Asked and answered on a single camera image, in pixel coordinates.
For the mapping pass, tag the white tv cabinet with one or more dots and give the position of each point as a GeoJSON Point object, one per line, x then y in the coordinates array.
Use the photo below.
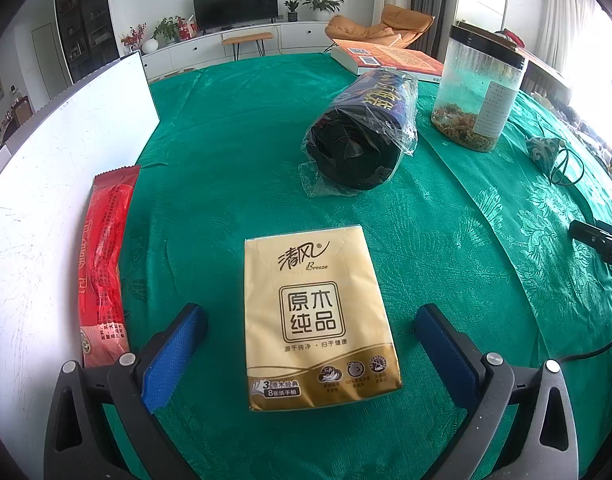
{"type": "Point", "coordinates": [195, 52]}

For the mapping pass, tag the dark glass bookcase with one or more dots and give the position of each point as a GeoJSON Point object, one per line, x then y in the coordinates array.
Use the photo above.
{"type": "Point", "coordinates": [85, 20]}

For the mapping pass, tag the green tablecloth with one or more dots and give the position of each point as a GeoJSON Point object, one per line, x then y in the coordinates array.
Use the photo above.
{"type": "Point", "coordinates": [235, 160]}

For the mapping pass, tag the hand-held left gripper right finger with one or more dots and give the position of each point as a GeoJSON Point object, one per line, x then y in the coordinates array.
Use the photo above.
{"type": "Point", "coordinates": [448, 355]}

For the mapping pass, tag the black television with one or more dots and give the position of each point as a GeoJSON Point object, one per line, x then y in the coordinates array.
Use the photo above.
{"type": "Point", "coordinates": [235, 5]}

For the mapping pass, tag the blue wave-patterned pouch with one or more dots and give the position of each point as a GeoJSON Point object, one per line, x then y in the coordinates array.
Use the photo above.
{"type": "Point", "coordinates": [543, 152]}

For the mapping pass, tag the yellow tissue pack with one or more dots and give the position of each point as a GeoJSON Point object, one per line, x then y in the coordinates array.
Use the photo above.
{"type": "Point", "coordinates": [316, 310]}

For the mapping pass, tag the red gift box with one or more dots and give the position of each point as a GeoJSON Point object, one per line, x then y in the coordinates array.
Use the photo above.
{"type": "Point", "coordinates": [187, 30]}

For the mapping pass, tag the large potted plant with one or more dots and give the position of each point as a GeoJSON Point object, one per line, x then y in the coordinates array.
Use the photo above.
{"type": "Point", "coordinates": [322, 2]}

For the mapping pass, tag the clear plastic jar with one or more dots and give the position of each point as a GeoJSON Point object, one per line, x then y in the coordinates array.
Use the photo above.
{"type": "Point", "coordinates": [471, 90]}

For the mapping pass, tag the wooden chair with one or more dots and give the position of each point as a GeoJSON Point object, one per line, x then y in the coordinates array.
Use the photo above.
{"type": "Point", "coordinates": [546, 72]}

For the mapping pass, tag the white board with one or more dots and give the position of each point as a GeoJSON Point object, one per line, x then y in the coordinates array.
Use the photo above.
{"type": "Point", "coordinates": [45, 185]}

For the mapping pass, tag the red flowers in white vase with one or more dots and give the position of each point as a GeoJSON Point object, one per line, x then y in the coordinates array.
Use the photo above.
{"type": "Point", "coordinates": [138, 40]}

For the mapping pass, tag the black trash bag roll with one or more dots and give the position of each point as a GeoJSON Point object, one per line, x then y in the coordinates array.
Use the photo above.
{"type": "Point", "coordinates": [361, 130]}

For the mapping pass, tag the bushy potted plant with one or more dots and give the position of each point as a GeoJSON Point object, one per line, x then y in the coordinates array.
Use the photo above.
{"type": "Point", "coordinates": [166, 30]}

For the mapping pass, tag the orange lounge chair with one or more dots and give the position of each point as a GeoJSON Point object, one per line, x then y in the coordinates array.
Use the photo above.
{"type": "Point", "coordinates": [391, 22]}

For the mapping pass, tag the wooden bench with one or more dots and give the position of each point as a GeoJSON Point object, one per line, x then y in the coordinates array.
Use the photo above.
{"type": "Point", "coordinates": [248, 37]}

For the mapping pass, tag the small potted plant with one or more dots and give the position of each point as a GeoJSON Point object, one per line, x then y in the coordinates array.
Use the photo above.
{"type": "Point", "coordinates": [292, 9]}

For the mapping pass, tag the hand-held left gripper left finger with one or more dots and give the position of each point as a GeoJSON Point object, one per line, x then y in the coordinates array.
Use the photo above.
{"type": "Point", "coordinates": [173, 355]}

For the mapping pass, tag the red snack packet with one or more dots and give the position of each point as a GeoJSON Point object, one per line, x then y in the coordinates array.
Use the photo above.
{"type": "Point", "coordinates": [105, 260]}

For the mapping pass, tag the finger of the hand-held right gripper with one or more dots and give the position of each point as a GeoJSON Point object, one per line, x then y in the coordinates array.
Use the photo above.
{"type": "Point", "coordinates": [586, 234]}

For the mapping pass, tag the orange book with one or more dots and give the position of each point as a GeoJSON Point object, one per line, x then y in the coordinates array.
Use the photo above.
{"type": "Point", "coordinates": [391, 57]}

